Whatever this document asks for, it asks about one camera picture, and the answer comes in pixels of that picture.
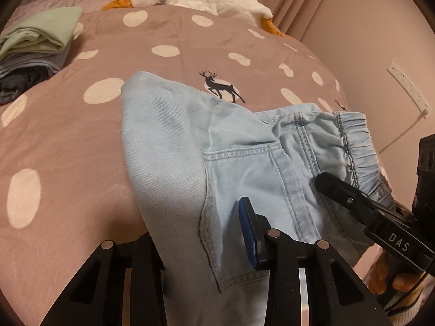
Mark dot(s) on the folded blue garment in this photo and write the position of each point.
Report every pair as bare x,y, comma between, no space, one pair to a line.
34,62

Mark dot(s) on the white wall power strip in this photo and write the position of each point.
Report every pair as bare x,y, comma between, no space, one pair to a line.
407,85

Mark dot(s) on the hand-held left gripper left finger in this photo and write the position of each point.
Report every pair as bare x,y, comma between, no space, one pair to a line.
142,261

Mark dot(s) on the pink polka dot blanket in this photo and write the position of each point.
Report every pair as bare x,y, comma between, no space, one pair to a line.
68,142

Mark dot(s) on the folded dark jeans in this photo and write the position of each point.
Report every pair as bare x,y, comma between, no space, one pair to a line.
17,86

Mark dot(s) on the person's right hand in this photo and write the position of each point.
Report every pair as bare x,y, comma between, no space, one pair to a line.
404,282

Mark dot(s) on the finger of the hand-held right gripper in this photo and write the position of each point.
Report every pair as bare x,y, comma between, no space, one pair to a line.
340,190

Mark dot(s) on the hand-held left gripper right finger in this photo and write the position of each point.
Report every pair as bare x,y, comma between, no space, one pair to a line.
246,231

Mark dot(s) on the light blue denim pants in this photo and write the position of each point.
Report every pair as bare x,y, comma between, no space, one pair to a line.
238,135

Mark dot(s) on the folded green garment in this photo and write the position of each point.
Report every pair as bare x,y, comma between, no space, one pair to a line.
40,27

